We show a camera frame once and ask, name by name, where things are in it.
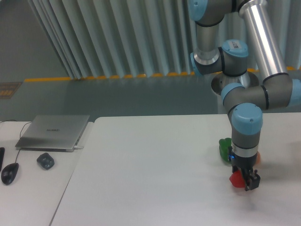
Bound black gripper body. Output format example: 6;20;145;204
231;153;257;172

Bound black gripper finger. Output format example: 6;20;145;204
241;169;261;191

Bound red bell pepper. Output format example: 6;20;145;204
229;170;245;188

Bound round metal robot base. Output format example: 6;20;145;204
211;72;259;95

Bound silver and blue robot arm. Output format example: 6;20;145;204
188;0;301;191

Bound green bell pepper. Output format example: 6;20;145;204
219;137;232;163

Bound silver closed laptop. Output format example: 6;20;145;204
15;115;89;152

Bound dark grey small case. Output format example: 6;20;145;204
37;153;55;170

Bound black computer mouse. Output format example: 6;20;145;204
0;162;19;185

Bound black object at left edge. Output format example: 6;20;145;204
0;147;5;171

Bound grey corrugated panel wall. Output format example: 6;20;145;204
27;0;301;80

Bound black mouse cable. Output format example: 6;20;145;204
0;120;32;164

